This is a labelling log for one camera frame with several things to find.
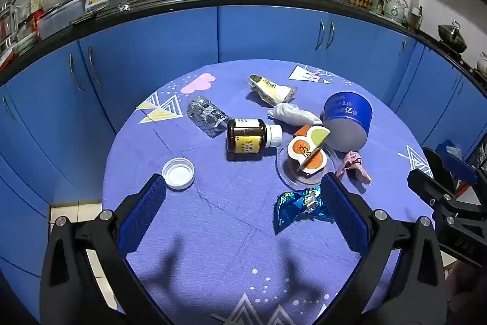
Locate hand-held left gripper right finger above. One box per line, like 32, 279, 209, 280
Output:
312, 172, 447, 325

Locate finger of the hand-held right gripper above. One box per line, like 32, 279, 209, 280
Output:
407, 168, 463, 213
420, 146, 481, 196

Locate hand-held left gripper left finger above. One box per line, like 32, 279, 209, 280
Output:
40, 173, 179, 325

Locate orange green white carton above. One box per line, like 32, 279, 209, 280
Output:
286, 124, 331, 177

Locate silver blister pack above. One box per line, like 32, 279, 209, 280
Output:
186, 95, 231, 139

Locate crumpled pink wrapper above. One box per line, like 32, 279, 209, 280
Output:
336, 150, 373, 184

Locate blue foil wrapper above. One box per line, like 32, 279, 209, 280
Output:
274, 186, 335, 235

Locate white plastic lid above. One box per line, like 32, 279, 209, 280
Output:
162, 157, 196, 191

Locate clear plastic dish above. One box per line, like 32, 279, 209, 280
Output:
275, 142, 337, 192

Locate purple patterned tablecloth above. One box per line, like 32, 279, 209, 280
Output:
102, 59, 434, 325

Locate blue round can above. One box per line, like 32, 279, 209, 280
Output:
323, 91, 373, 153

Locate crumpled white tissue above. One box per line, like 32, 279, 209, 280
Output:
267, 102, 324, 127

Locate brown bottle white cap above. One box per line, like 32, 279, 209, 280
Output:
227, 118, 283, 162

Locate dark wok with lid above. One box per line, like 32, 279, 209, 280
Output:
437, 19, 468, 53

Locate yellow white snack wrapper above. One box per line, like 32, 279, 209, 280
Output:
248, 74, 298, 108

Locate dark glass bottle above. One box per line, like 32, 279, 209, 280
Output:
409, 7, 424, 30

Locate pale green kettle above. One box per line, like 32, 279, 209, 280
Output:
382, 0, 409, 25

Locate blue kitchen cabinets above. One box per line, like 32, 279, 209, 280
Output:
0, 3, 487, 310

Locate grey plastic storage box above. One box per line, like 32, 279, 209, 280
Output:
38, 0, 87, 40

